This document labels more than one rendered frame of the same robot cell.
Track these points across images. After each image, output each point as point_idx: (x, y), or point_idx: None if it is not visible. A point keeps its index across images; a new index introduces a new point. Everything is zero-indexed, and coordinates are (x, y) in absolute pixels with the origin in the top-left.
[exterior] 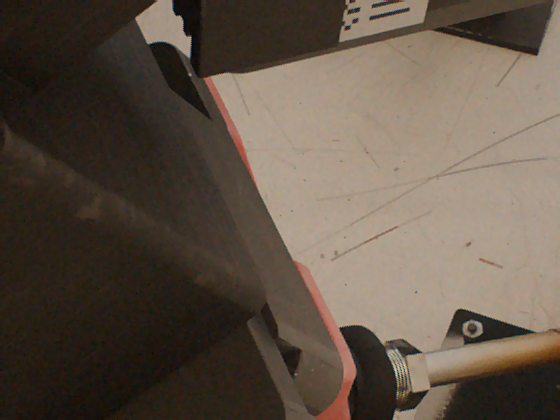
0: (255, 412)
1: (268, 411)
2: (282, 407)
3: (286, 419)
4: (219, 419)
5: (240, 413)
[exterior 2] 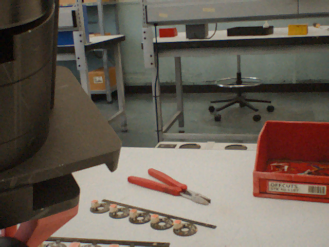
0: (56, 70)
1: (56, 68)
2: (56, 66)
3: (59, 66)
4: (56, 75)
5: (55, 72)
